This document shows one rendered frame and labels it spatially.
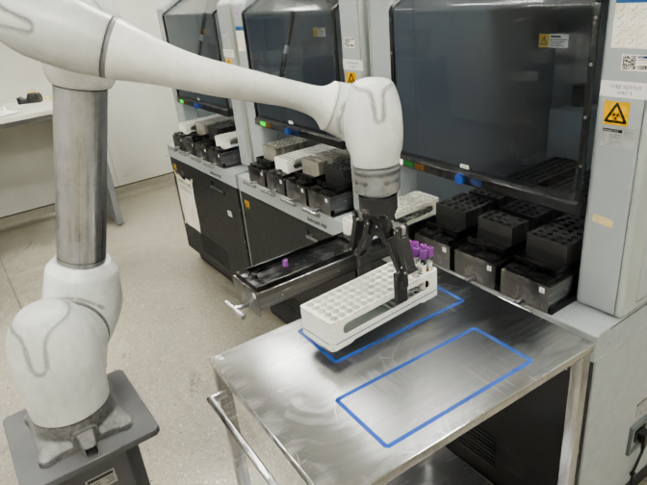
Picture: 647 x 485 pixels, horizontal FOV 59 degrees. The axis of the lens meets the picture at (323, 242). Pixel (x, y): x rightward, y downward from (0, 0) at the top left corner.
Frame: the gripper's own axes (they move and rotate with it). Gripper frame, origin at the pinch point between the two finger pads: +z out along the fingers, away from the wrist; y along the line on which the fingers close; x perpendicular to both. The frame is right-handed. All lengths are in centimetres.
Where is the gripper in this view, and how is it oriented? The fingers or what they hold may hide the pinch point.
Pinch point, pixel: (382, 283)
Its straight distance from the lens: 118.7
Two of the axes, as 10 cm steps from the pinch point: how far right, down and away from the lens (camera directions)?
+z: 0.9, 9.1, 4.2
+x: 7.8, -3.2, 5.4
